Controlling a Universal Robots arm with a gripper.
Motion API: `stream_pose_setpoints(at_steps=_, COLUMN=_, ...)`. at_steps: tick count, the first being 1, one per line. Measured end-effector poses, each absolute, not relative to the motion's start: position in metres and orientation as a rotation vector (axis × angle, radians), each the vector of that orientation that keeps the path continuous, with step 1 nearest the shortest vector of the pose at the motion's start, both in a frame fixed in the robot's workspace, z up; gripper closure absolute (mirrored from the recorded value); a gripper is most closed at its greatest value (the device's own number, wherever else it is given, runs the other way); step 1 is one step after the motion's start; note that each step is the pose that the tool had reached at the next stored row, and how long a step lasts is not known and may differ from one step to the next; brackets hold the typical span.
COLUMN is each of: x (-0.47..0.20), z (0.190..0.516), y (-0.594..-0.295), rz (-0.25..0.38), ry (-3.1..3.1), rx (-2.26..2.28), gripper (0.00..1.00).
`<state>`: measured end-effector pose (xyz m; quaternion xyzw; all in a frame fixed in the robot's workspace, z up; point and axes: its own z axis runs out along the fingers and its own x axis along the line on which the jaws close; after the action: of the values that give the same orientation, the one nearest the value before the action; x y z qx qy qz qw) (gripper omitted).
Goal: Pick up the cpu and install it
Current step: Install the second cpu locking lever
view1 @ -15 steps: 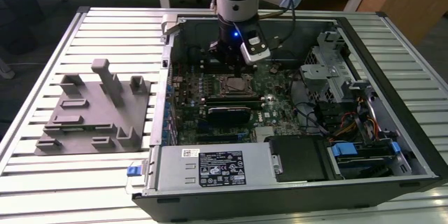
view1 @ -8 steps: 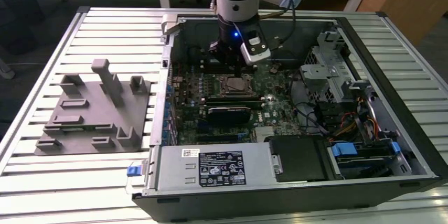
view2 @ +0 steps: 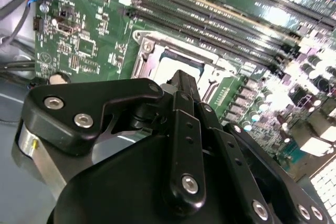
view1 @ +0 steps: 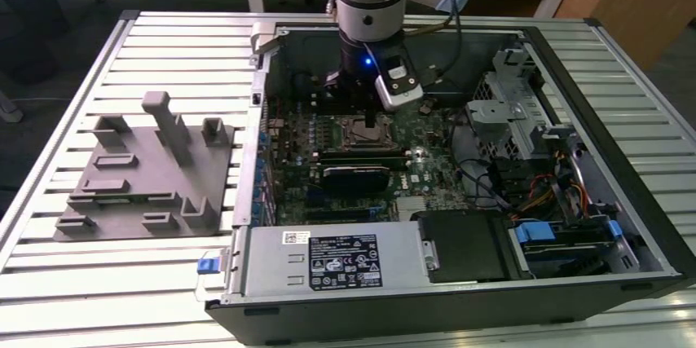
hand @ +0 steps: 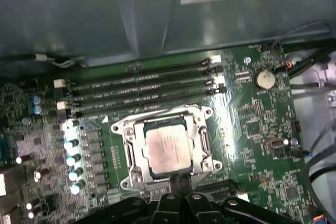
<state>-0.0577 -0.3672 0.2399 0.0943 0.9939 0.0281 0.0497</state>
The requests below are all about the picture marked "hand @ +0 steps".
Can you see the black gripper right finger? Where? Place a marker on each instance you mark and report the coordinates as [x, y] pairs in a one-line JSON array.
[[204, 211]]

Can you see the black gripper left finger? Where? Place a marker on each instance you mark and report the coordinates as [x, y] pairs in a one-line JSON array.
[[168, 211]]

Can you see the silver CPU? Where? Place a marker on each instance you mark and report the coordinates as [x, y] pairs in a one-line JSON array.
[[168, 148]]

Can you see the metal socket cover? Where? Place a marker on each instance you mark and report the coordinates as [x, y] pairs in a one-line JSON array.
[[138, 142]]

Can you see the CPU socket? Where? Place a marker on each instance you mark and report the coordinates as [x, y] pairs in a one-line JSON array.
[[118, 127]]

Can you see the black RAM slot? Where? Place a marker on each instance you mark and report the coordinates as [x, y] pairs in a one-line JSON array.
[[147, 70], [223, 193], [215, 186], [147, 100], [147, 91], [147, 80]]

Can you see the green motherboard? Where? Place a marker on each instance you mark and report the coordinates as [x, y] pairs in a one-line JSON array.
[[249, 142]]

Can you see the round coin battery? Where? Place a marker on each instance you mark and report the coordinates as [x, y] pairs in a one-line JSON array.
[[264, 78]]

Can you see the black PC case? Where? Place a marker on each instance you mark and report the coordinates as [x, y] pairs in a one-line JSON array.
[[105, 19]]

